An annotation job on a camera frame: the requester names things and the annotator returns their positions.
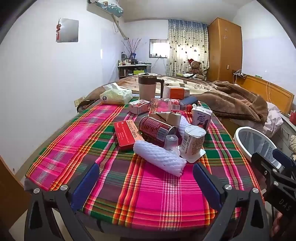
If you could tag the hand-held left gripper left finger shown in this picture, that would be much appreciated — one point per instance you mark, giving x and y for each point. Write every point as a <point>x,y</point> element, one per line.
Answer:
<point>85,185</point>

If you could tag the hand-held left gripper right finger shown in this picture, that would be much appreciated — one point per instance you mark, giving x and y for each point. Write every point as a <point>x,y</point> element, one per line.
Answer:
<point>205,185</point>

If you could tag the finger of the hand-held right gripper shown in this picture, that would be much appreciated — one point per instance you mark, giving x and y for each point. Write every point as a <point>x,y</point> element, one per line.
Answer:
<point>263,165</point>
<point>282,158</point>

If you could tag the white round trash bin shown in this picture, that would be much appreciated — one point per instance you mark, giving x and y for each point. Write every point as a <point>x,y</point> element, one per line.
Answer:
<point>238,139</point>

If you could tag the white yogurt cup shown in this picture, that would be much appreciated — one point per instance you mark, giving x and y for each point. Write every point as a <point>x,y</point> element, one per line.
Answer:
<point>192,143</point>

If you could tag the white foam net sleeve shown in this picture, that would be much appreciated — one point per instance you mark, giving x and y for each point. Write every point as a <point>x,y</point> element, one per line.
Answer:
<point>157,157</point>
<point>185,122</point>

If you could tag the clear plastic jelly cup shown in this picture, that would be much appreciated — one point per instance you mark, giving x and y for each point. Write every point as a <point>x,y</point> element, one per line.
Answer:
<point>171,140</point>

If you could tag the red tablet box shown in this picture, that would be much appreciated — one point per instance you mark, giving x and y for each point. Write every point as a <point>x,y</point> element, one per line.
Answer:
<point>126,136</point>

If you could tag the white purple milk carton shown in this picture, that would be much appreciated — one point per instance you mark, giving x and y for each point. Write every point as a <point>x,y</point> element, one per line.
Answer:
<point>201,118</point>

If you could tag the printed paper cup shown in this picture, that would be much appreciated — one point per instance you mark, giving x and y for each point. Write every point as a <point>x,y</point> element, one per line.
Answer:
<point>172,119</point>

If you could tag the red drink can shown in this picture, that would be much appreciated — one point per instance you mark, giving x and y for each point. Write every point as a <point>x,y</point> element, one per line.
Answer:
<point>153,128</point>

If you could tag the clear plastic bottle red label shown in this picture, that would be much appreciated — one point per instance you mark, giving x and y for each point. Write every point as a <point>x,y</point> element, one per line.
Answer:
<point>174,104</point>

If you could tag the small pink white box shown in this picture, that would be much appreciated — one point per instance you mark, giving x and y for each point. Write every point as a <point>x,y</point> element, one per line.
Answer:
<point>138,106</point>

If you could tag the person's right hand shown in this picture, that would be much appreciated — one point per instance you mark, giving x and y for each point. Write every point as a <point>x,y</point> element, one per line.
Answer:
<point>278,223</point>

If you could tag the floral quilt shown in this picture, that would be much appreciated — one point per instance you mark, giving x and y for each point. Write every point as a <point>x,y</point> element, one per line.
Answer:
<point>293,143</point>

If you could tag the grey nightstand drawers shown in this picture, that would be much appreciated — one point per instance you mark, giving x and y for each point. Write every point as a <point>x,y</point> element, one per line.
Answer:
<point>289,129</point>

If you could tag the pale pink bedding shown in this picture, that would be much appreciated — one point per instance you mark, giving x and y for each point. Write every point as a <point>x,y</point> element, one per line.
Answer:
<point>274,118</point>

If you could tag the tan bed mattress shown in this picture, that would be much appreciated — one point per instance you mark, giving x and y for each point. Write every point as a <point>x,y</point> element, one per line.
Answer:
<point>229,127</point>

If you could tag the pink green plaid tablecloth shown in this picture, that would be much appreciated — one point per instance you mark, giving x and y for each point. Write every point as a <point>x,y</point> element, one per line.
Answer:
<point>150,197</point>

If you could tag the wooden bed headboard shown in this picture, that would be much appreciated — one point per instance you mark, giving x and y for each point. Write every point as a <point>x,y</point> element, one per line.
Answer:
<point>272,92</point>

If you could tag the brown fleece blanket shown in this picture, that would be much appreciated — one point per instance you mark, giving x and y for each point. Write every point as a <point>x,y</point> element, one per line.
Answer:
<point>231,99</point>

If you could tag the brown wooden panel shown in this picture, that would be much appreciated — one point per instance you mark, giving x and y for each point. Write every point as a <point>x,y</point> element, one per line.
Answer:
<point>11,190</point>

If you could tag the dark blue glasses case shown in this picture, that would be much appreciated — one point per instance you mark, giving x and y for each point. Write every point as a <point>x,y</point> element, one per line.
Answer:
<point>188,100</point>

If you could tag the pale green tissue pack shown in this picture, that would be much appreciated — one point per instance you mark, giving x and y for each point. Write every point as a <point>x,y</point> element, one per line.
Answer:
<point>115,96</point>

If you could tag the power strip with plugs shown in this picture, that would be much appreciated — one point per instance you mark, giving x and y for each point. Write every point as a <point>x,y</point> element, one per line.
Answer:
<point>240,74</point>

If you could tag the orange and white box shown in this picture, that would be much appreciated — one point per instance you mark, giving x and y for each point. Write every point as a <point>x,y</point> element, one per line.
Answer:
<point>177,93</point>

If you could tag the beige printed bed blanket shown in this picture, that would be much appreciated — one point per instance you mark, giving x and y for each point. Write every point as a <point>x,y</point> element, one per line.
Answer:
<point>175,81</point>

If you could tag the brown pink travel mug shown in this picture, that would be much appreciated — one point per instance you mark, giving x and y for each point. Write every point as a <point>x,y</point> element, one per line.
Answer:
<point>146,90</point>

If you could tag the brown teddy bear red hat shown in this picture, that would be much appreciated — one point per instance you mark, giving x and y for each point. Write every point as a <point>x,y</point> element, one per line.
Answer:
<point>195,68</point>

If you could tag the wooden wardrobe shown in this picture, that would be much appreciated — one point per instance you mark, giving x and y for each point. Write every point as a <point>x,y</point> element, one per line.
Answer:
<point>224,51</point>

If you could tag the cluttered desk shelf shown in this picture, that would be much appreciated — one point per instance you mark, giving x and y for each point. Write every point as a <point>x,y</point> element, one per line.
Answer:
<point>134,69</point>

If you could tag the blue vase with branches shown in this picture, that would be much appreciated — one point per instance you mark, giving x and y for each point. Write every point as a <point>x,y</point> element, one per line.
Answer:
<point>133,56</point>

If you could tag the blue patterned curtain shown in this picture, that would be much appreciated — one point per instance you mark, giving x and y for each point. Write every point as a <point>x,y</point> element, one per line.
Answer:
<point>185,46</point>

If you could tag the small window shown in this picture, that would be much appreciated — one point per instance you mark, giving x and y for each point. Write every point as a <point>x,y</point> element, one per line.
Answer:
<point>159,48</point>

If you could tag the red hanging ornament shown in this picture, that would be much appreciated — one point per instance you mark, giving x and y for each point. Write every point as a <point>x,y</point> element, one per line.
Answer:
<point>59,29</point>

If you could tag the wrapped air conditioner pipe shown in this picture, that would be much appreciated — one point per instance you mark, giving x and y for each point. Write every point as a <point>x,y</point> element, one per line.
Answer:
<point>120,29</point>

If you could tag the beige wall outlet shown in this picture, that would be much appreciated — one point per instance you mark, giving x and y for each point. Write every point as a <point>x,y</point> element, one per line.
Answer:
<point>77,102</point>

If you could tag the silver wall poster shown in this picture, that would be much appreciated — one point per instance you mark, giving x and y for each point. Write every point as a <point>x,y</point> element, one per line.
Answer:
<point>68,30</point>

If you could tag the white wall air conditioner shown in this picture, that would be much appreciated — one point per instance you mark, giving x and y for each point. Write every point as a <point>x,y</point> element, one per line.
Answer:
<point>108,8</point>

